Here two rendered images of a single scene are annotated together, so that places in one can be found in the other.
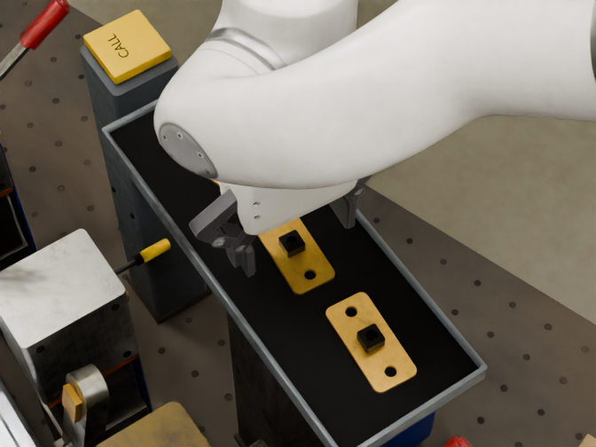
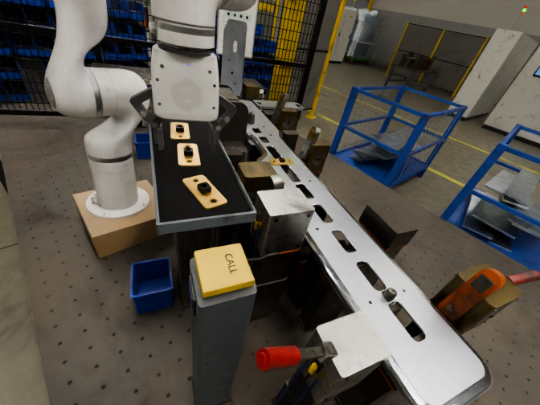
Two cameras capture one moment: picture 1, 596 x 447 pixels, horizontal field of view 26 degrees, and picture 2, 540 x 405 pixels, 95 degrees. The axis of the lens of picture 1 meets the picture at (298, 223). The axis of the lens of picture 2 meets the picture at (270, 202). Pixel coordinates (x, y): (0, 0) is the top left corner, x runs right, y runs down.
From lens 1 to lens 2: 117 cm
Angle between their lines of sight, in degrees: 85
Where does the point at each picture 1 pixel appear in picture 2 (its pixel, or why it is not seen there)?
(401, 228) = (66, 394)
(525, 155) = not seen: outside the picture
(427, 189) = not seen: outside the picture
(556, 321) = (45, 312)
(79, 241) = (272, 211)
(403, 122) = not seen: outside the picture
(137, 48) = (217, 257)
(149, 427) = (256, 174)
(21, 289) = (298, 202)
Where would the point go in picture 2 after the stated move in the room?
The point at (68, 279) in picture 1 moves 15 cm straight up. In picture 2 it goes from (279, 200) to (297, 129)
